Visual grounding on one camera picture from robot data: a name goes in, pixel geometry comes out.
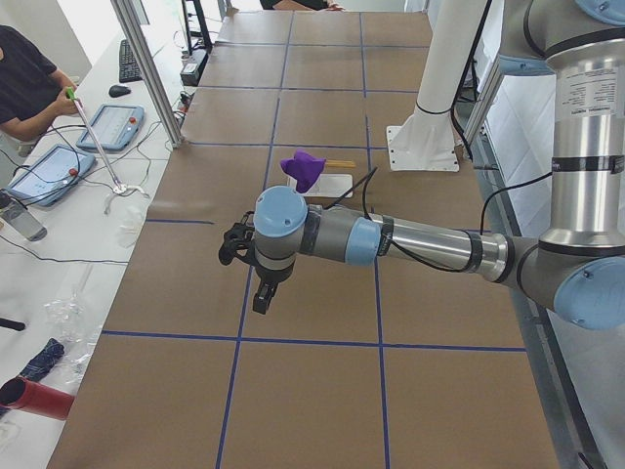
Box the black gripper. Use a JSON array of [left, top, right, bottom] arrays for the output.
[[252, 262, 295, 314]]

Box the near blue teach pendant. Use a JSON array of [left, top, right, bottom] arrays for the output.
[[6, 144, 96, 206]]

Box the black keyboard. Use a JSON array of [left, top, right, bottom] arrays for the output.
[[118, 39, 142, 83]]

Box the purple towel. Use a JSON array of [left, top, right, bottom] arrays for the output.
[[279, 149, 326, 193]]

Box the blue teach pendant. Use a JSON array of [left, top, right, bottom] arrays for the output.
[[6, 144, 96, 206], [81, 104, 146, 153]]

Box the white curtain sheet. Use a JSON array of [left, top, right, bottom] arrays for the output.
[[486, 75, 624, 401]]

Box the left wooden rack rod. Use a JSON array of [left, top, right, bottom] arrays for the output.
[[324, 159, 355, 169]]

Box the dark blue cloth bundle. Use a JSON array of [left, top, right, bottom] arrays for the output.
[[20, 338, 64, 382]]

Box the clear plastic wrap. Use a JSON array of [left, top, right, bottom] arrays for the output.
[[44, 290, 103, 394]]

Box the far blue teach pendant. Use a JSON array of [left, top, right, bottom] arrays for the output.
[[81, 104, 146, 153]]

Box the black computer mouse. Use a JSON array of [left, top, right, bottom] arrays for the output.
[[108, 84, 132, 98]]

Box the black camera cable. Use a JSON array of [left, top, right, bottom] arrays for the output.
[[324, 166, 556, 273]]

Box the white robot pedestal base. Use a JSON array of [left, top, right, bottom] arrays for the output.
[[387, 0, 491, 172]]

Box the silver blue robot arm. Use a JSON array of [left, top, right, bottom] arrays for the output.
[[252, 1, 624, 329]]

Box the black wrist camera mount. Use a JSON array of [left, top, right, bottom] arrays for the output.
[[218, 222, 256, 267]]

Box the aluminium frame post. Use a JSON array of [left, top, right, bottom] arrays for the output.
[[111, 0, 184, 149]]

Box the pink stick with green tip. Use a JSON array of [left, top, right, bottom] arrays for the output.
[[64, 87, 128, 195]]

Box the white rack base tray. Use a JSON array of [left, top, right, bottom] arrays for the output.
[[300, 173, 354, 198]]

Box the person in black shirt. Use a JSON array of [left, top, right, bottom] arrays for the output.
[[1, 25, 77, 143]]

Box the red cylinder tube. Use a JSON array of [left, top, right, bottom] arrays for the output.
[[1, 376, 74, 420]]

